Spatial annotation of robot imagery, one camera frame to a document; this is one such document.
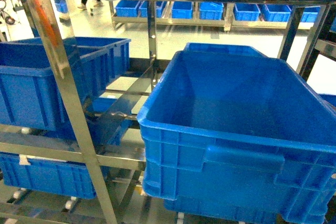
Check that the large blue crate on rack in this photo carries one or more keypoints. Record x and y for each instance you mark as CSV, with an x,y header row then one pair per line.
x,y
239,130

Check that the blue crate with white bag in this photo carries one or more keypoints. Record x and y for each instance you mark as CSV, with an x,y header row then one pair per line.
x,y
56,177

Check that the wide blue crate rack left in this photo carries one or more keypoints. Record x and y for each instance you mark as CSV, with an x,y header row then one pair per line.
x,y
29,93

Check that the white plastic bag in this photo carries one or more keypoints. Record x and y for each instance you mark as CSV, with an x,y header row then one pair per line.
x,y
23,160

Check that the steel flow rack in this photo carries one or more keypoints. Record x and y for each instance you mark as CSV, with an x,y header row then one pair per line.
x,y
110,143

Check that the blue crate under top crate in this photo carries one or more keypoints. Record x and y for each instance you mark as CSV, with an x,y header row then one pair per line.
x,y
220,210

